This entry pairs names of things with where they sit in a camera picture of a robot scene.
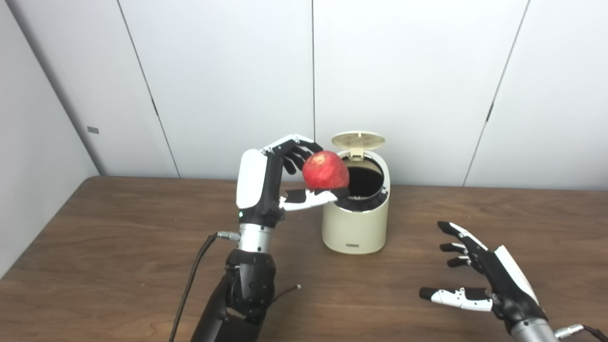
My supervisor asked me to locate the red apple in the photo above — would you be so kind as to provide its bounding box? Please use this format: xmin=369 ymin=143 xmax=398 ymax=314
xmin=303 ymin=151 xmax=350 ymax=190

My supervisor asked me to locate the thin black loose wire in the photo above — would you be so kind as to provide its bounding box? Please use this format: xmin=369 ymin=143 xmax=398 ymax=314
xmin=272 ymin=284 xmax=302 ymax=305

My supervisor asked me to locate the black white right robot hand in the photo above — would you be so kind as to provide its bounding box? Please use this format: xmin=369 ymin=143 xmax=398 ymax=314
xmin=419 ymin=221 xmax=548 ymax=335

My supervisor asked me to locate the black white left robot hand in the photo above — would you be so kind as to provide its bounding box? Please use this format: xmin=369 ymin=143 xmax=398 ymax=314
xmin=236 ymin=134 xmax=351 ymax=228

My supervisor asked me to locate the round cream bin lid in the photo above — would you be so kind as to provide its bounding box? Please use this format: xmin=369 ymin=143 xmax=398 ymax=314
xmin=331 ymin=132 xmax=386 ymax=160

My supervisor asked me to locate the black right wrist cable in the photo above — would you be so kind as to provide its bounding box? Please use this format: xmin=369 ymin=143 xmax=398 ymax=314
xmin=554 ymin=323 xmax=608 ymax=342

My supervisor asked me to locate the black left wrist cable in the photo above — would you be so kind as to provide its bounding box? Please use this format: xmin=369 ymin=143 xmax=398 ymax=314
xmin=169 ymin=231 xmax=242 ymax=342

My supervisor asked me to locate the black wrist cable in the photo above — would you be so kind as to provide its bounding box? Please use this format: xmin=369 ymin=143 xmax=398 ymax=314
xmin=169 ymin=231 xmax=242 ymax=342
xmin=554 ymin=323 xmax=608 ymax=342

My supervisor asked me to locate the cream-colored bin body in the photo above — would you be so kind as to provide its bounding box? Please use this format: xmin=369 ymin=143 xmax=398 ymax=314
xmin=322 ymin=151 xmax=391 ymax=255

